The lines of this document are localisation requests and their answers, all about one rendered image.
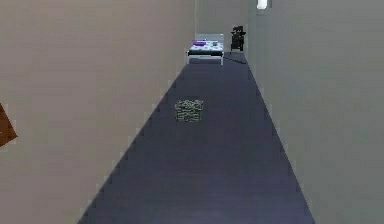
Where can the black chair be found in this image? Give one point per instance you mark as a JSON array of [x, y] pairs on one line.
[[238, 38]]

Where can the grey patterned floor cloth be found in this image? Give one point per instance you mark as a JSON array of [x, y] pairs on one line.
[[189, 110]]

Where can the brown wooden door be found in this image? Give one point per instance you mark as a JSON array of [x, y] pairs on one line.
[[5, 128]]

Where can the white window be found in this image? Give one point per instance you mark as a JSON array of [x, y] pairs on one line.
[[262, 3]]

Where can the white bed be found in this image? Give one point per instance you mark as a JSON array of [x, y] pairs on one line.
[[205, 50]]

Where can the purple pillow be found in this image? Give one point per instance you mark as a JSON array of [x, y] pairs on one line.
[[200, 43]]

